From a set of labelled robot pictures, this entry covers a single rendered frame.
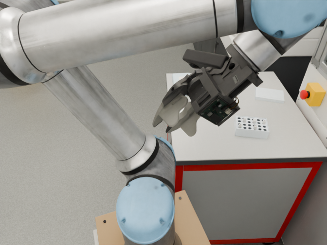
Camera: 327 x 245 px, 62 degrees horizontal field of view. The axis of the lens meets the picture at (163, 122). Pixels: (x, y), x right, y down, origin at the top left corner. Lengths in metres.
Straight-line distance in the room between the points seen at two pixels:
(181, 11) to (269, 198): 1.10
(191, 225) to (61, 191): 1.30
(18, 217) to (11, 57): 1.64
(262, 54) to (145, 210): 0.35
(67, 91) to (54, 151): 1.72
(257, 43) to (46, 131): 2.14
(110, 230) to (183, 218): 0.20
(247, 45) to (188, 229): 0.51
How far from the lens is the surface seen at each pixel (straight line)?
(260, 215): 1.41
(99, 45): 0.33
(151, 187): 0.58
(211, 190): 1.18
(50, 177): 2.07
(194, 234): 0.79
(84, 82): 0.54
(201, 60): 0.54
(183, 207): 0.83
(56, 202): 1.92
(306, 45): 1.71
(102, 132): 0.58
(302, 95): 1.23
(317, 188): 1.33
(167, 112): 0.52
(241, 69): 0.47
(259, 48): 0.47
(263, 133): 1.13
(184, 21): 0.31
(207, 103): 0.46
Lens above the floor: 1.50
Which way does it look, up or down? 40 degrees down
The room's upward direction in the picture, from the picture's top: straight up
